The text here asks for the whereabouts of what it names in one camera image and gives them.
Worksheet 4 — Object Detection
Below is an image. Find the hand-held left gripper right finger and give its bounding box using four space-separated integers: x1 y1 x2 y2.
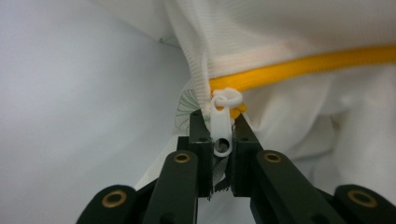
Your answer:
231 112 345 224

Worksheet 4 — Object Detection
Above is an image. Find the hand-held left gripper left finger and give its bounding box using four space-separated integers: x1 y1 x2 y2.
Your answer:
142 108 217 224

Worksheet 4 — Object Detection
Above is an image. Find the leaf print mesh laundry bag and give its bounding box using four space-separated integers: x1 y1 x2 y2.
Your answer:
90 0 396 224

